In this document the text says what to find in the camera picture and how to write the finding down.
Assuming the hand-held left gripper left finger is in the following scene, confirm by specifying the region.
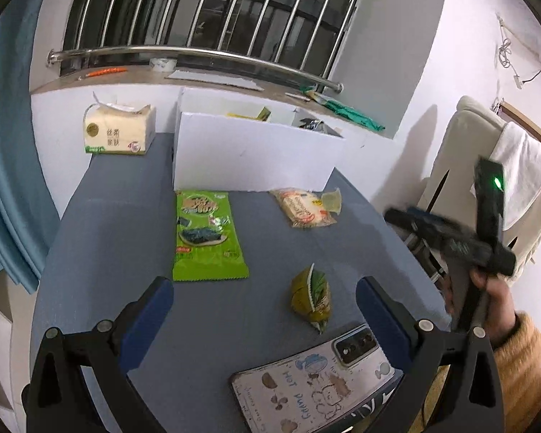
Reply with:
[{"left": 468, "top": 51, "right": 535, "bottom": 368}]
[{"left": 22, "top": 275, "right": 176, "bottom": 433}]

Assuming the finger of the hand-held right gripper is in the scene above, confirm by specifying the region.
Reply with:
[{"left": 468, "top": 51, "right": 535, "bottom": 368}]
[
  {"left": 406, "top": 206, "right": 461, "bottom": 235},
  {"left": 384, "top": 208, "right": 438, "bottom": 246}
]

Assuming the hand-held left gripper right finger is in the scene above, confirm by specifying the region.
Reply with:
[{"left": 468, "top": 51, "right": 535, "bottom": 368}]
[{"left": 356, "top": 275, "right": 508, "bottom": 433}]

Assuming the small jelly cup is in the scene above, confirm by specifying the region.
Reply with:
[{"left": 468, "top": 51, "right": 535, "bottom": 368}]
[{"left": 320, "top": 188, "right": 343, "bottom": 217}]

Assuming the small olive snack packet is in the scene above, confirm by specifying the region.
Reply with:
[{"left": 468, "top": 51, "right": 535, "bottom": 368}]
[{"left": 290, "top": 262, "right": 333, "bottom": 335}]

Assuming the green seaweed packet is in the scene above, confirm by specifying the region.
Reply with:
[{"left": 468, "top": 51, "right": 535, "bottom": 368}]
[{"left": 171, "top": 189, "right": 250, "bottom": 283}]

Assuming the clear cracker packet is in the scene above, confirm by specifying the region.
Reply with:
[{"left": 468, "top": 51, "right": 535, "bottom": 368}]
[{"left": 270, "top": 188, "right": 339, "bottom": 230}]

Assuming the black and white snack packet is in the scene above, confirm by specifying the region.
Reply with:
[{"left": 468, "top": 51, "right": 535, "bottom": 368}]
[{"left": 299, "top": 118, "right": 332, "bottom": 135}]

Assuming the white box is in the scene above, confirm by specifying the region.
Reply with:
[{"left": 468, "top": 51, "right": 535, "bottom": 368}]
[{"left": 172, "top": 87, "right": 366, "bottom": 192}]

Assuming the yellow snack packet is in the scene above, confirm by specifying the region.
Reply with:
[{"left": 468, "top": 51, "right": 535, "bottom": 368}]
[{"left": 228, "top": 106, "right": 272, "bottom": 122}]

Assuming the person's right forearm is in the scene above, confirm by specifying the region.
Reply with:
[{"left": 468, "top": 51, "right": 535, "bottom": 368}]
[{"left": 426, "top": 311, "right": 541, "bottom": 433}]

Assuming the person's right hand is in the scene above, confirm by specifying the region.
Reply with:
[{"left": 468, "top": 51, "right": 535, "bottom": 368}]
[{"left": 444, "top": 268, "right": 519, "bottom": 350}]

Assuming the white towel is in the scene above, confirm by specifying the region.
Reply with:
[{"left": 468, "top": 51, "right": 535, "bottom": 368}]
[{"left": 489, "top": 122, "right": 541, "bottom": 231}]

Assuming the white chair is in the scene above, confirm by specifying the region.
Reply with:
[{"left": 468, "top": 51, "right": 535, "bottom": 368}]
[{"left": 383, "top": 96, "right": 541, "bottom": 280}]

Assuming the phone with cartoon case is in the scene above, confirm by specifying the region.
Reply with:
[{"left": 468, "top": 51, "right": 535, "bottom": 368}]
[{"left": 231, "top": 322, "right": 397, "bottom": 433}]

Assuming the green and white bag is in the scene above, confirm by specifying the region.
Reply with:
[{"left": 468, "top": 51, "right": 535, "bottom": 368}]
[{"left": 305, "top": 90, "right": 386, "bottom": 132}]

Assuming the white shelf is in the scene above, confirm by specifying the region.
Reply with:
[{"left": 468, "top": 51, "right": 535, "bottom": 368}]
[{"left": 0, "top": 275, "right": 41, "bottom": 433}]

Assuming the tissue pack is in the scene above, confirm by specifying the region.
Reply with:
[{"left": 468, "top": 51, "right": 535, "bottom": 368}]
[{"left": 83, "top": 92, "right": 158, "bottom": 156}]

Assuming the blue curtain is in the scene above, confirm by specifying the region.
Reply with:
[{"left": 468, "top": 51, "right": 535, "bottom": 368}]
[{"left": 0, "top": 0, "right": 68, "bottom": 296}]

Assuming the stone windowsill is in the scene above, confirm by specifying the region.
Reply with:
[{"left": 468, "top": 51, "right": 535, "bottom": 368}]
[{"left": 29, "top": 61, "right": 397, "bottom": 140}]

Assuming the steel window grille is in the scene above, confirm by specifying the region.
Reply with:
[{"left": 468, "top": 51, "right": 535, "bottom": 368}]
[{"left": 47, "top": 0, "right": 388, "bottom": 95}]

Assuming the dark window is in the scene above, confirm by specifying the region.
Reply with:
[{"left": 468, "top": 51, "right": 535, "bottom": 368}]
[{"left": 63, "top": 0, "right": 370, "bottom": 86}]

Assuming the wooden frame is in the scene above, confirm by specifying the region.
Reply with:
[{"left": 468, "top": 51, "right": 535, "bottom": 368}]
[{"left": 491, "top": 99, "right": 541, "bottom": 156}]

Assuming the white wall cable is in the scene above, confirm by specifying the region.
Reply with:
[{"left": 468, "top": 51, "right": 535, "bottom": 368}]
[{"left": 496, "top": 11, "right": 541, "bottom": 88}]

